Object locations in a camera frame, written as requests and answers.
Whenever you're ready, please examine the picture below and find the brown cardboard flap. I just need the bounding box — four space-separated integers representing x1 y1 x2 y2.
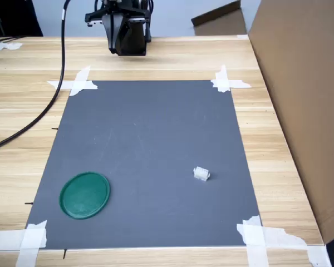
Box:
190 0 249 36

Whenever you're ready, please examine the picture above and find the large brown cardboard box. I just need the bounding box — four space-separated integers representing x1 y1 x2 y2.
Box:
247 0 334 245

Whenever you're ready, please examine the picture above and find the round green lid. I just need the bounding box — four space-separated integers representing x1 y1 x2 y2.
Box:
58 171 111 220

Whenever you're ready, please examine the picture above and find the dark grey mat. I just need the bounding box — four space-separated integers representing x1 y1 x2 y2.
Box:
24 80 264 250

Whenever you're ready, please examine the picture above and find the black chair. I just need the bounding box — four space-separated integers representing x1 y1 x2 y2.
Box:
0 0 44 38

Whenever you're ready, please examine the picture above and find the thick black camera cable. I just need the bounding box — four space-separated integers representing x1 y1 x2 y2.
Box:
0 0 72 152

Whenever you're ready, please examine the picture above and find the small white plastic terminal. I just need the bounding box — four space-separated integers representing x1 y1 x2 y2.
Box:
193 166 212 182

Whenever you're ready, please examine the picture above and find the white tape strip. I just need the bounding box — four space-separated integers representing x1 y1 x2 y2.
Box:
46 80 99 91
0 219 48 250
236 215 269 267
15 222 48 267
236 224 332 267
210 79 253 90
214 64 231 93
68 65 91 97

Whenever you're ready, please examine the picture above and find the crumpled white tape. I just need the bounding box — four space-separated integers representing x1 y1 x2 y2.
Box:
0 41 23 52

